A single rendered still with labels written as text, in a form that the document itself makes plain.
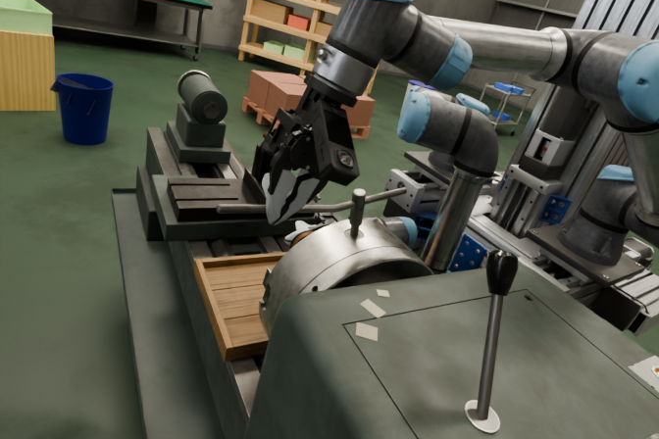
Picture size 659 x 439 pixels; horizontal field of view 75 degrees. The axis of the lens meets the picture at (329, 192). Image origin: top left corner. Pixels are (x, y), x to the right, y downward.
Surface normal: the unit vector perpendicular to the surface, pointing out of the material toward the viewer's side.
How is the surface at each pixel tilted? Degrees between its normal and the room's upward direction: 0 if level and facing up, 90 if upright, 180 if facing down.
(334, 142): 32
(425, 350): 0
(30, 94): 90
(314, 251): 39
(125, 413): 0
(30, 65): 90
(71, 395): 0
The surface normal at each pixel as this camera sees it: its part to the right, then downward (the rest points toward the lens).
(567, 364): 0.25, -0.87
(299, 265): -0.51, -0.55
